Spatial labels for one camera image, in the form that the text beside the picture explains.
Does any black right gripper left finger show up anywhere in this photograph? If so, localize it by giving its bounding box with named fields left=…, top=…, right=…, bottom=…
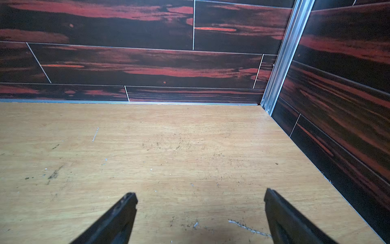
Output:
left=72, top=192, right=138, bottom=244

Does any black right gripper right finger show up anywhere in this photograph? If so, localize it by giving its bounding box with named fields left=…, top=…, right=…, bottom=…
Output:
left=264, top=188, right=336, bottom=244

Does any aluminium right corner post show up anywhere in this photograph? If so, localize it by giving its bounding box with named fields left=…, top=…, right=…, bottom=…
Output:
left=261, top=0, right=315, bottom=115

